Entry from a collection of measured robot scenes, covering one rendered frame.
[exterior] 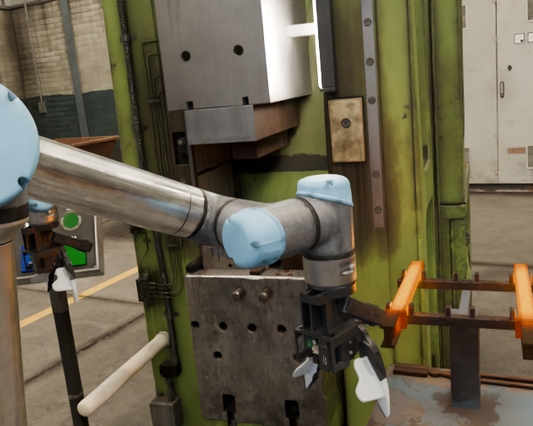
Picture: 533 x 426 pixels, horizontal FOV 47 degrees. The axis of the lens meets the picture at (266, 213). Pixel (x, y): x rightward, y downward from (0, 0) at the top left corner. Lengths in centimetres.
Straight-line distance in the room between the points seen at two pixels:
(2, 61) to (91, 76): 169
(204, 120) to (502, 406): 101
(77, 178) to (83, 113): 975
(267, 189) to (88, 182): 143
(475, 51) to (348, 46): 519
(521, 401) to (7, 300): 117
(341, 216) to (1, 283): 44
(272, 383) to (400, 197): 62
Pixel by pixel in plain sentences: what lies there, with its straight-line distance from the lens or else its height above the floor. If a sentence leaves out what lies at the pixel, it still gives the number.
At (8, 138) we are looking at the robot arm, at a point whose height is 140.
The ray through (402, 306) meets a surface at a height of 95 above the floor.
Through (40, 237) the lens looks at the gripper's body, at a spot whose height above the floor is 110.
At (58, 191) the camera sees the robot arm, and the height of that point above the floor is 132.
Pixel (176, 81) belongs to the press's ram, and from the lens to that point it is 169.
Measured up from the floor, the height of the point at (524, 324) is 95.
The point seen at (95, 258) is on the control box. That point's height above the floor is 99.
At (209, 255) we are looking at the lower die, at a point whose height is 95.
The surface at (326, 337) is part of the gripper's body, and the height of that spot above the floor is 107.
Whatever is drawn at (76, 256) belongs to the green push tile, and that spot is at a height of 100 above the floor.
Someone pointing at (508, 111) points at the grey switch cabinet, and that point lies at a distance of 680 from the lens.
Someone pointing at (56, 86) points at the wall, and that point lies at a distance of 1089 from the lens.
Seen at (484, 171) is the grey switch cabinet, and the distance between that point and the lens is 692.
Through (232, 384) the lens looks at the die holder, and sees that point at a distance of 181.
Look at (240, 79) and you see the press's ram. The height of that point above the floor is 143.
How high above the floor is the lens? 143
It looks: 13 degrees down
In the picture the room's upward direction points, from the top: 6 degrees counter-clockwise
